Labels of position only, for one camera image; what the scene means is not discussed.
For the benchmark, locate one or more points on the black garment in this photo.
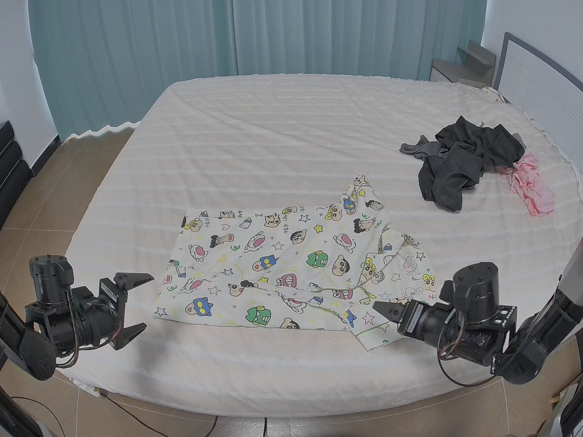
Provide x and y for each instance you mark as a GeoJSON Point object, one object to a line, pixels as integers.
{"type": "Point", "coordinates": [464, 166]}

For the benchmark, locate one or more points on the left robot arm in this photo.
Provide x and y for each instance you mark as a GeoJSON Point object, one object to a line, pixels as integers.
{"type": "Point", "coordinates": [50, 285]}

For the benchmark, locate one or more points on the blue-green curtain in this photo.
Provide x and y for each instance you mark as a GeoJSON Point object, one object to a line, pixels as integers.
{"type": "Point", "coordinates": [136, 39]}

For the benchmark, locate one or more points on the white printed pyjama top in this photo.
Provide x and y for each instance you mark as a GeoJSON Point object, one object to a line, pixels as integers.
{"type": "Point", "coordinates": [273, 266]}

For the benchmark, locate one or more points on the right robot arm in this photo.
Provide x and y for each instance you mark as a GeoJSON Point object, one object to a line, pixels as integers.
{"type": "Point", "coordinates": [478, 298]}

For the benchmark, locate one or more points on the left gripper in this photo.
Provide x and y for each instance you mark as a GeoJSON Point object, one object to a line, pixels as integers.
{"type": "Point", "coordinates": [98, 321]}

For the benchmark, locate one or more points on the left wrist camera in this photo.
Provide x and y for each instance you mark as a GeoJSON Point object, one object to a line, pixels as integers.
{"type": "Point", "coordinates": [83, 297]}

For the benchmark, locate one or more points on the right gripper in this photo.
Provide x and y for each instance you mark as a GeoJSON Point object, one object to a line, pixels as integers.
{"type": "Point", "coordinates": [423, 321]}

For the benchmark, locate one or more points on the grey garment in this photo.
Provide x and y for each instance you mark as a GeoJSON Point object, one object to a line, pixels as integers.
{"type": "Point", "coordinates": [416, 148]}

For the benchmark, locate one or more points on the black chest of drawers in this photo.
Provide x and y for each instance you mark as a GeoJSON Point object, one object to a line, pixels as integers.
{"type": "Point", "coordinates": [11, 171]}

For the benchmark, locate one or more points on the grey bedside table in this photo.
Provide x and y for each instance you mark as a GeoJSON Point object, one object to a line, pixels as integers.
{"type": "Point", "coordinates": [460, 68]}

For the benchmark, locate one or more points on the bed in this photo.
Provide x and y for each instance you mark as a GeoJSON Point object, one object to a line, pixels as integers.
{"type": "Point", "coordinates": [273, 130]}

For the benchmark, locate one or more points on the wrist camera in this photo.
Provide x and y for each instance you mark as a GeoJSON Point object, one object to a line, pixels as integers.
{"type": "Point", "coordinates": [83, 297]}
{"type": "Point", "coordinates": [446, 293]}

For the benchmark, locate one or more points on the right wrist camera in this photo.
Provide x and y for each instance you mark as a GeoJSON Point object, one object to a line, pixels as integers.
{"type": "Point", "coordinates": [446, 293]}

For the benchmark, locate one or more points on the pink garment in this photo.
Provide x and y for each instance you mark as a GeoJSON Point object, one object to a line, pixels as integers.
{"type": "Point", "coordinates": [533, 189]}

